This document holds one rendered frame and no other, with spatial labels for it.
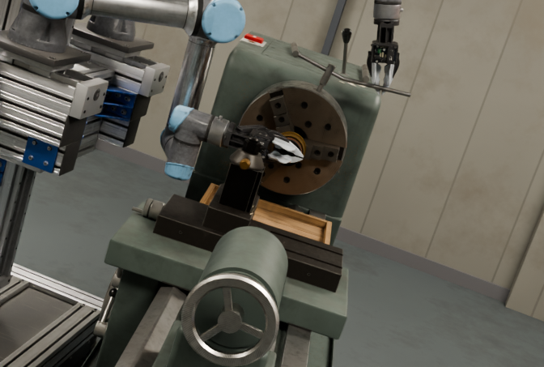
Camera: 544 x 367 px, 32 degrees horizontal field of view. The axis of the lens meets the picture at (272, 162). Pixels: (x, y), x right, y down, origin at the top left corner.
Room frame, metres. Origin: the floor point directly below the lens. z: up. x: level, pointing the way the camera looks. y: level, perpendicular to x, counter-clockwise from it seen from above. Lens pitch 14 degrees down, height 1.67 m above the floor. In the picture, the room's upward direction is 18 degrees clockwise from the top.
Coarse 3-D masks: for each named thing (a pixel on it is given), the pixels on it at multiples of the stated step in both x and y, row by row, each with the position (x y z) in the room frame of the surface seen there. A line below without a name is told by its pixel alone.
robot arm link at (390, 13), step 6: (378, 6) 2.60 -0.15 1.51; (384, 6) 2.59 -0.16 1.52; (390, 6) 2.59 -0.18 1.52; (396, 6) 2.60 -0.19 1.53; (378, 12) 2.60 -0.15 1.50; (384, 12) 2.59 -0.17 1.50; (390, 12) 2.59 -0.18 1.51; (396, 12) 2.60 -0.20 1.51; (378, 18) 2.60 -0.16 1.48; (384, 18) 2.59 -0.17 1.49; (390, 18) 2.59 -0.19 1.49; (396, 18) 2.60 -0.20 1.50
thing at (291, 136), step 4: (284, 132) 2.51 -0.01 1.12; (288, 132) 2.51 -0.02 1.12; (292, 132) 2.51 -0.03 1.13; (288, 136) 2.48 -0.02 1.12; (292, 136) 2.48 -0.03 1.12; (296, 136) 2.50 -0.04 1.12; (300, 136) 2.51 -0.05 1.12; (292, 140) 2.46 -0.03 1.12; (296, 140) 2.48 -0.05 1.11; (300, 140) 2.49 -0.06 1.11; (296, 144) 2.45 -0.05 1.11; (300, 144) 2.48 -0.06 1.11; (304, 144) 2.51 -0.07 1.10; (272, 148) 2.51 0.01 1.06; (276, 148) 2.45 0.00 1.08; (300, 148) 2.46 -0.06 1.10; (304, 148) 2.51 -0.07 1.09; (304, 152) 2.51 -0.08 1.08; (284, 164) 2.45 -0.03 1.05; (288, 164) 2.45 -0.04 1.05; (292, 164) 2.45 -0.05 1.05
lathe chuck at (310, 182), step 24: (264, 96) 2.60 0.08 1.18; (288, 96) 2.60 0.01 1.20; (312, 96) 2.60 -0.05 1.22; (240, 120) 2.60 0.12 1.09; (264, 120) 2.60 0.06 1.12; (312, 120) 2.60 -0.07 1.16; (336, 120) 2.60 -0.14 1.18; (336, 144) 2.60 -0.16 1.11; (288, 168) 2.60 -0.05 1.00; (312, 168) 2.60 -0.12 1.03; (336, 168) 2.60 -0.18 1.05; (288, 192) 2.60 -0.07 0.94
